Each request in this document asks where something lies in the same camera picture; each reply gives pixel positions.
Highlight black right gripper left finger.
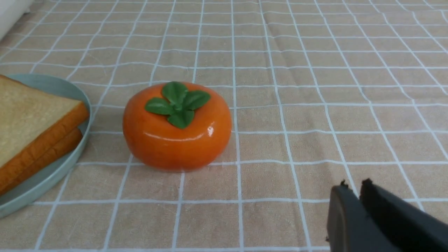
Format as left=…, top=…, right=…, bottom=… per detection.
left=326, top=180, right=400, bottom=252

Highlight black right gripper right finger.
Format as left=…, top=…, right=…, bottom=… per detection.
left=360, top=178, right=447, bottom=252

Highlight toast slice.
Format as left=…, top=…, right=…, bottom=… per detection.
left=0, top=75, right=90, bottom=189
left=0, top=128, right=83, bottom=196

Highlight orange checkered tablecloth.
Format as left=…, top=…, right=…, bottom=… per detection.
left=1, top=0, right=447, bottom=252

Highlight orange persimmon with green leaves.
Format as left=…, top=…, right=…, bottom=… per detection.
left=122, top=81, right=232, bottom=172

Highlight light blue plate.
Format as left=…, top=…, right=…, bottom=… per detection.
left=1, top=74, right=92, bottom=217

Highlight white side table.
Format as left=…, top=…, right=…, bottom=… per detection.
left=0, top=0, right=33, bottom=40

